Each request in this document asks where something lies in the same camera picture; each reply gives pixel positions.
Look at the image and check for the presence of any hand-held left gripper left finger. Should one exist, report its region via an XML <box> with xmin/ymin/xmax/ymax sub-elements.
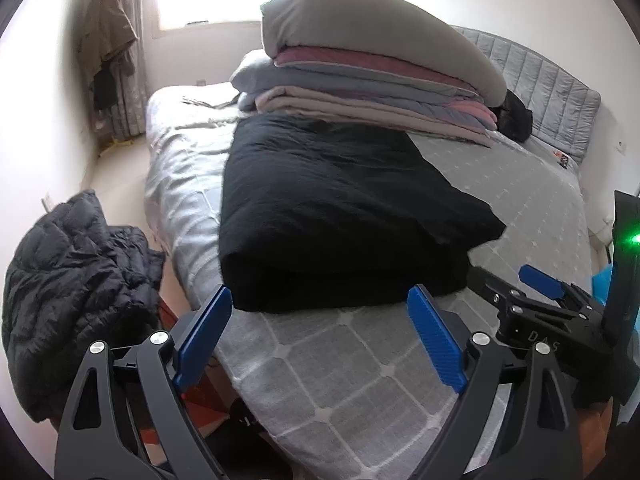
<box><xmin>54</xmin><ymin>284</ymin><xmax>235</xmax><ymax>480</ymax></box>

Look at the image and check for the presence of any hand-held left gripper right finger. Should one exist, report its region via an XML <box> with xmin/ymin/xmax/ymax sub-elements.
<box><xmin>406</xmin><ymin>284</ymin><xmax>586</xmax><ymax>480</ymax></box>

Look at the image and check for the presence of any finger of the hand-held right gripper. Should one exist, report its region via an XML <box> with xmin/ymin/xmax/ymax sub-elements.
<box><xmin>467</xmin><ymin>266</ymin><xmax>531</xmax><ymax>316</ymax></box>
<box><xmin>518</xmin><ymin>265</ymin><xmax>596</xmax><ymax>318</ymax></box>

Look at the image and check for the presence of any black jacket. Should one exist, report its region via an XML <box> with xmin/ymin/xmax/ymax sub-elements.
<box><xmin>218</xmin><ymin>112</ymin><xmax>508</xmax><ymax>313</ymax></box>

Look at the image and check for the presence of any bed with grey checked sheet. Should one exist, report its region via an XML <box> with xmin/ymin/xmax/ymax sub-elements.
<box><xmin>144</xmin><ymin>82</ymin><xmax>593</xmax><ymax>480</ymax></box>

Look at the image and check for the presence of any dark puffer jacket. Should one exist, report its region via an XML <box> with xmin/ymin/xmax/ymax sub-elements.
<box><xmin>1</xmin><ymin>189</ymin><xmax>167</xmax><ymax>423</ymax></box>

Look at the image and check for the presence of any small black garment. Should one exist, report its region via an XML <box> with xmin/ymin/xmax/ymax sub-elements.
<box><xmin>492</xmin><ymin>89</ymin><xmax>533</xmax><ymax>142</ymax></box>

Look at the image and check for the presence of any pink folded blanket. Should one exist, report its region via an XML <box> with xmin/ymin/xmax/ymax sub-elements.
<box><xmin>450</xmin><ymin>100</ymin><xmax>498</xmax><ymax>128</ymax></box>

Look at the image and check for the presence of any grey quilted headboard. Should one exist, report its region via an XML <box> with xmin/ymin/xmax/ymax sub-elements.
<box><xmin>450</xmin><ymin>25</ymin><xmax>601</xmax><ymax>166</ymax></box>

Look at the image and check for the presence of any dark hanging garment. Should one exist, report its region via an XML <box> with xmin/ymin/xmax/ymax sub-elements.
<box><xmin>92</xmin><ymin>67</ymin><xmax>118</xmax><ymax>111</ymax></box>

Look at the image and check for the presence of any maroon folded blanket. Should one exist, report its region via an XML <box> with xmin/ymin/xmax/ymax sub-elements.
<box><xmin>272</xmin><ymin>46</ymin><xmax>483</xmax><ymax>96</ymax></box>

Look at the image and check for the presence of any beige hanging coat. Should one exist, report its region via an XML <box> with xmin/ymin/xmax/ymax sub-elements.
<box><xmin>77</xmin><ymin>0</ymin><xmax>140</xmax><ymax>86</ymax></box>

